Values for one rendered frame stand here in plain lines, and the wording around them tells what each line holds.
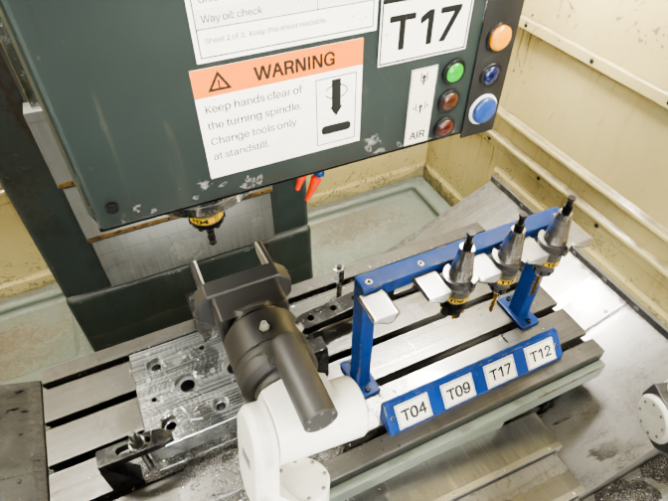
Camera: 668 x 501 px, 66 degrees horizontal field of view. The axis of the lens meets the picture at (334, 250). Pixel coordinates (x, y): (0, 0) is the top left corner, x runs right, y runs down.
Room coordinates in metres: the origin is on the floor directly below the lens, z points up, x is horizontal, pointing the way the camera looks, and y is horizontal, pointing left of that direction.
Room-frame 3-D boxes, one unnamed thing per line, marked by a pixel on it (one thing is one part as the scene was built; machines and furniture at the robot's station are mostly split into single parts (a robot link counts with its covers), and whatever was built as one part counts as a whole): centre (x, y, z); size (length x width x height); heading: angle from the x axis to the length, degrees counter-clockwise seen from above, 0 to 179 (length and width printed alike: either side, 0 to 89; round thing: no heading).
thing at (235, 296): (0.37, 0.09, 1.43); 0.13 x 0.12 x 0.10; 115
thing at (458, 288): (0.63, -0.23, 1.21); 0.06 x 0.06 x 0.03
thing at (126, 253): (0.98, 0.38, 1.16); 0.48 x 0.05 x 0.51; 115
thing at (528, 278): (0.80, -0.46, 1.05); 0.10 x 0.05 x 0.30; 25
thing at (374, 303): (0.56, -0.08, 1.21); 0.07 x 0.05 x 0.01; 25
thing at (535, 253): (0.70, -0.38, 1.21); 0.07 x 0.05 x 0.01; 25
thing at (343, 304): (0.78, -0.02, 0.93); 0.26 x 0.05 x 0.06; 120
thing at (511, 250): (0.68, -0.33, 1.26); 0.04 x 0.04 x 0.07
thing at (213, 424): (0.57, 0.25, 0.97); 0.29 x 0.23 x 0.05; 115
